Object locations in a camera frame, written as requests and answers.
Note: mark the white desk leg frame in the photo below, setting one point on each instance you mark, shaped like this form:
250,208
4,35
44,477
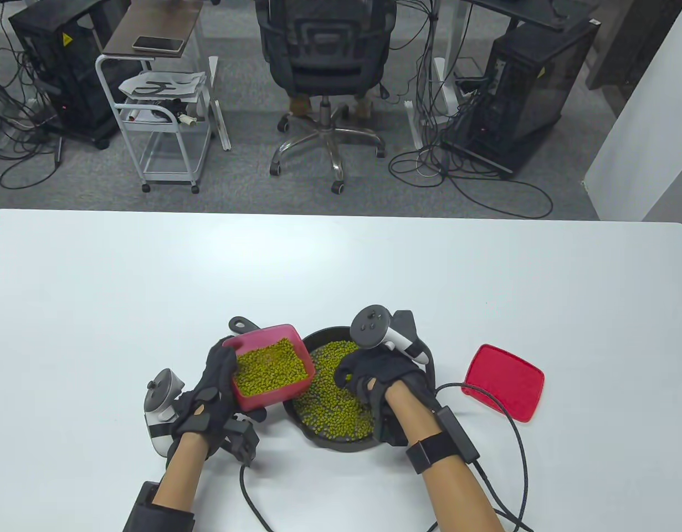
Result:
415,119

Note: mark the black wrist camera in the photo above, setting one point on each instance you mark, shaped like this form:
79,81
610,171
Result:
457,435
244,438

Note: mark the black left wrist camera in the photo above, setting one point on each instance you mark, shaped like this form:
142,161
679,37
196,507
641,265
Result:
244,438

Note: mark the brown side table white frame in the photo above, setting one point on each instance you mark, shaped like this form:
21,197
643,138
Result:
152,22

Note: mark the black frying pan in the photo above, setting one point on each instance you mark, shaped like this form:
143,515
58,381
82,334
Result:
329,440

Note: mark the person's left thumb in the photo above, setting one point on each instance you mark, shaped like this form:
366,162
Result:
221,360

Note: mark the green mung beans in pan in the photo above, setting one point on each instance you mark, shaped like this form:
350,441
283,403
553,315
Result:
332,410

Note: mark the white rolling cart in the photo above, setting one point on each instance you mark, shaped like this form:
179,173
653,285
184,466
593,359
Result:
169,149

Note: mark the green mung beans in container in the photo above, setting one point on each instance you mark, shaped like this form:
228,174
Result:
271,368

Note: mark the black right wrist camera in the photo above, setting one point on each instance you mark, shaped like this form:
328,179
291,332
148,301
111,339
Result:
457,435

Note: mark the white paper with black print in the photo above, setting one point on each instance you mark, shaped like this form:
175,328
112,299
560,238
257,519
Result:
160,86

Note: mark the white objects in cart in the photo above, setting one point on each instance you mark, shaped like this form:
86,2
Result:
152,115

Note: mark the person's right hand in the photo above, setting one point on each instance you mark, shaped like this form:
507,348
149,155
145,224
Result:
393,368

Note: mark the person's left forearm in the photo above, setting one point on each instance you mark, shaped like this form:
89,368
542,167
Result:
180,471

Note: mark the person's right forearm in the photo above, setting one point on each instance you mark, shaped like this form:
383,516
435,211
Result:
446,487

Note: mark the white grey controller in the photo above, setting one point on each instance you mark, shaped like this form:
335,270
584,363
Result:
160,396
371,327

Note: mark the person's right fingers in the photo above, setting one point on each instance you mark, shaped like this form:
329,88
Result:
352,372

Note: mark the black smartphone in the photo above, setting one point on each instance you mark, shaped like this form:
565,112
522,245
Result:
158,44

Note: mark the white grey left controller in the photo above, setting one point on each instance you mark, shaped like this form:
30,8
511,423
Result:
160,396

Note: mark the red plastic container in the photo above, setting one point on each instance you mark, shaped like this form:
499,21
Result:
252,402

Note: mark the white grey right controller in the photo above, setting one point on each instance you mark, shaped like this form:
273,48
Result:
371,327

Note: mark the black computer tower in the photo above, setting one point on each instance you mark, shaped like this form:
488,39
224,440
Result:
69,72
529,94

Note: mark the red plastic lid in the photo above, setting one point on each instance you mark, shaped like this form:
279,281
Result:
504,382

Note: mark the person's left hand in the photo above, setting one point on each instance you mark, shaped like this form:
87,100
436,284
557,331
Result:
199,410

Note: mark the black office chair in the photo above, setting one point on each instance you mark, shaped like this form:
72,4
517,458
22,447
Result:
324,61

